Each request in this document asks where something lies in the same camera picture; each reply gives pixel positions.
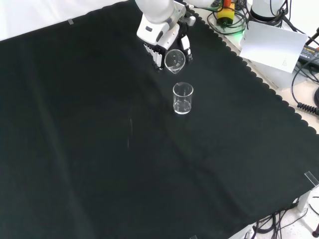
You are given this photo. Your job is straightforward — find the white table leg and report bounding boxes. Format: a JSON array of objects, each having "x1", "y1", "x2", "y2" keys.
[{"x1": 296, "y1": 190, "x2": 313, "y2": 213}]

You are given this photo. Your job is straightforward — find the black power adapter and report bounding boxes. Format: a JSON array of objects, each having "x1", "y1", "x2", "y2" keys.
[{"x1": 297, "y1": 44, "x2": 319, "y2": 66}]

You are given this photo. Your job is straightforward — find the clear glass beaker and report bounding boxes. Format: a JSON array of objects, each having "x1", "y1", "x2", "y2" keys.
[
  {"x1": 164, "y1": 49, "x2": 186, "y2": 75},
  {"x1": 172, "y1": 82, "x2": 195, "y2": 116}
]

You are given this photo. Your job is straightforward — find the black coiled cable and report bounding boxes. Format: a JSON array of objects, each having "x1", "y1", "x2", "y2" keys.
[{"x1": 296, "y1": 102, "x2": 319, "y2": 115}]

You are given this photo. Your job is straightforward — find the black floor cable bundle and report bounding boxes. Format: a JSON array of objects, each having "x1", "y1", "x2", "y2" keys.
[{"x1": 254, "y1": 209, "x2": 300, "y2": 239}]

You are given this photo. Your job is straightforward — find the black bench cloth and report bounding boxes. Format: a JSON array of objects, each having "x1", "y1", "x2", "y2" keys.
[{"x1": 0, "y1": 0, "x2": 319, "y2": 239}]

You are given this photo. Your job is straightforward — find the yellow stop button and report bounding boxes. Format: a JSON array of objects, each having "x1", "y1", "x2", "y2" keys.
[{"x1": 216, "y1": 0, "x2": 236, "y2": 26}]

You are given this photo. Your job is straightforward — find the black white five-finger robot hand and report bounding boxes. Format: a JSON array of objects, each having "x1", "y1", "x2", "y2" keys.
[{"x1": 136, "y1": 14, "x2": 197, "y2": 72}]

